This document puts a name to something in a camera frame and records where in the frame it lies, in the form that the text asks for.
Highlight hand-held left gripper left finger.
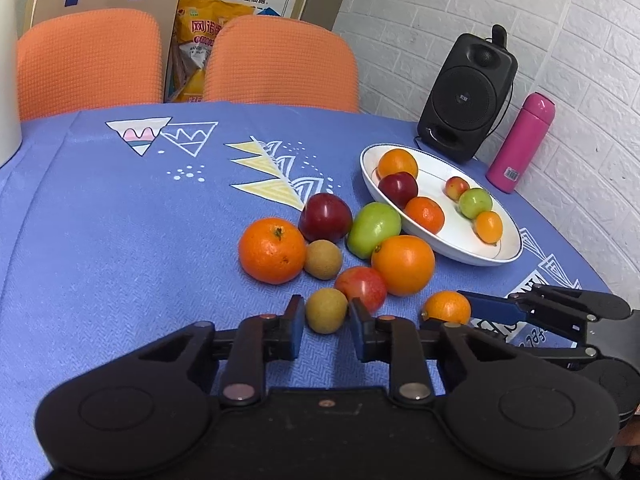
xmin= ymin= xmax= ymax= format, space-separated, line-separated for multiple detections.
xmin=122 ymin=295 xmax=306 ymax=407

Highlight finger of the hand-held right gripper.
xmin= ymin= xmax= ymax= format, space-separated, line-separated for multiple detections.
xmin=457 ymin=284 xmax=632 ymax=341
xmin=510 ymin=335 xmax=600 ymax=368

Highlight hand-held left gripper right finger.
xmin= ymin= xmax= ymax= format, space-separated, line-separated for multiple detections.
xmin=348 ymin=298 xmax=526 ymax=406

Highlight brown longan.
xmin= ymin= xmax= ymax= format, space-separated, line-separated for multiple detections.
xmin=305 ymin=287 xmax=349 ymax=335

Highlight red tomato apple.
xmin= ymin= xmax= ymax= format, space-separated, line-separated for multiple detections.
xmin=334 ymin=266 xmax=389 ymax=315

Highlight small mandarin orange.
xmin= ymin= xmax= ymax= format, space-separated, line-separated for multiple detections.
xmin=422 ymin=290 xmax=472 ymax=326

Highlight kiwi back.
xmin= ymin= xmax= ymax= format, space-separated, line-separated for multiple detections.
xmin=304 ymin=239 xmax=344 ymax=281

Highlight white plate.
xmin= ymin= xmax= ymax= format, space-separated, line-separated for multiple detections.
xmin=360 ymin=143 xmax=523 ymax=267

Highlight large orange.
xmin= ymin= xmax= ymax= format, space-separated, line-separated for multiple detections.
xmin=371 ymin=234 xmax=436 ymax=297
xmin=376 ymin=148 xmax=420 ymax=181

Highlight large tangerine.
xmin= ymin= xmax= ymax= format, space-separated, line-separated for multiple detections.
xmin=238 ymin=217 xmax=307 ymax=286

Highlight yellow orange tomato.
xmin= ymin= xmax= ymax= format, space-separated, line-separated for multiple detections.
xmin=473 ymin=210 xmax=504 ymax=245

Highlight green apple front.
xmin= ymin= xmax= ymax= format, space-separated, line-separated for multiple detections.
xmin=458 ymin=187 xmax=494 ymax=220

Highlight medium mandarin orange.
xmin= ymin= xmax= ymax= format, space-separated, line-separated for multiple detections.
xmin=403 ymin=196 xmax=446 ymax=235

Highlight dark red apple back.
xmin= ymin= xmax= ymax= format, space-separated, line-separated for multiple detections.
xmin=298 ymin=192 xmax=354 ymax=243

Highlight dark red apple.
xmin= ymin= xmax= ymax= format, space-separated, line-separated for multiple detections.
xmin=298 ymin=192 xmax=354 ymax=243
xmin=377 ymin=171 xmax=419 ymax=209

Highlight small red yellow plum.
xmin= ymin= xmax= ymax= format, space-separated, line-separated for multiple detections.
xmin=445 ymin=176 xmax=471 ymax=202

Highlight dark red apple front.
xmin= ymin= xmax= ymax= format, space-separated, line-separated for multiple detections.
xmin=377 ymin=171 xmax=419 ymax=209

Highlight pink bottle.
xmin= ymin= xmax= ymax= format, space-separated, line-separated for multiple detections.
xmin=486 ymin=92 xmax=557 ymax=194

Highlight blue printed tablecloth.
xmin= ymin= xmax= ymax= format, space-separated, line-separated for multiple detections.
xmin=0 ymin=102 xmax=640 ymax=461

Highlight black speaker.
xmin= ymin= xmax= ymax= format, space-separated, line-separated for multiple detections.
xmin=417 ymin=33 xmax=519 ymax=165

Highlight orange chair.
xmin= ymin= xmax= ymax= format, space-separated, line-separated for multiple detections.
xmin=202 ymin=15 xmax=361 ymax=113
xmin=16 ymin=8 xmax=164 ymax=122

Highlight yellow snack bag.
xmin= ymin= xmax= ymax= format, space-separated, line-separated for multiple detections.
xmin=167 ymin=0 xmax=261 ymax=105

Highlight white thermos jug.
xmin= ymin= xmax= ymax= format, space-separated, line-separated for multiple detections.
xmin=0 ymin=0 xmax=24 ymax=170

